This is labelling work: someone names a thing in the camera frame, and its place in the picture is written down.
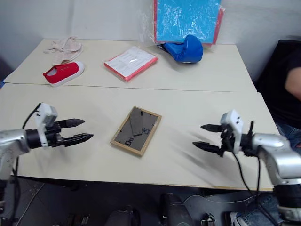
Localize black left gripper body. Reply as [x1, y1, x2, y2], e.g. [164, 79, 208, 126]
[43, 121, 67, 148]

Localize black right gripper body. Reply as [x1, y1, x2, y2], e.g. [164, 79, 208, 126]
[218, 128, 236, 158]

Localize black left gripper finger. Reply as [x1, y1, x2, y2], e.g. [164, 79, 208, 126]
[62, 133, 95, 147]
[57, 118, 86, 129]

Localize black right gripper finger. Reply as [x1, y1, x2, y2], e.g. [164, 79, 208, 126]
[192, 141, 222, 155]
[200, 124, 223, 133]

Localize red canvas shoe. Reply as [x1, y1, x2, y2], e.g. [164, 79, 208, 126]
[42, 61, 85, 88]

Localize beige patterned cloth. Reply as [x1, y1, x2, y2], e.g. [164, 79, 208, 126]
[43, 36, 83, 66]

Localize seated person in black shirt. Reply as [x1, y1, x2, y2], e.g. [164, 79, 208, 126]
[230, 46, 301, 226]

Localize blue boxing glove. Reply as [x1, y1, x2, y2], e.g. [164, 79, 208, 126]
[157, 34, 204, 65]

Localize red-edged wrapped book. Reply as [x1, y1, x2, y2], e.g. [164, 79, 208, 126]
[103, 46, 158, 83]

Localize dark rounded robot leg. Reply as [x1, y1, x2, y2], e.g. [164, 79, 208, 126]
[107, 204, 142, 226]

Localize blue sheets in plastic bag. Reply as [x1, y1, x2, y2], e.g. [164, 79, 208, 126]
[140, 0, 226, 49]

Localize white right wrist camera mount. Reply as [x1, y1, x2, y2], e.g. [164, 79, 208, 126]
[220, 109, 243, 155]

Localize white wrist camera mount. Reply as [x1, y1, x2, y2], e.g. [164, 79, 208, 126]
[34, 102, 58, 147]
[220, 109, 243, 155]

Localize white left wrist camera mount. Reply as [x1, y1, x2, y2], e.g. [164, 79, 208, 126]
[34, 102, 58, 147]

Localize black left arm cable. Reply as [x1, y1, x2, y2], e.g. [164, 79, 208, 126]
[9, 103, 42, 222]

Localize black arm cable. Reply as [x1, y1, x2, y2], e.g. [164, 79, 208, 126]
[9, 103, 42, 222]
[225, 135, 283, 226]

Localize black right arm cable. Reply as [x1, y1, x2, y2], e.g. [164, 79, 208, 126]
[225, 135, 283, 226]

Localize wooden picture frame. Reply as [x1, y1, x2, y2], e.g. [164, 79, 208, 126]
[110, 106, 162, 157]

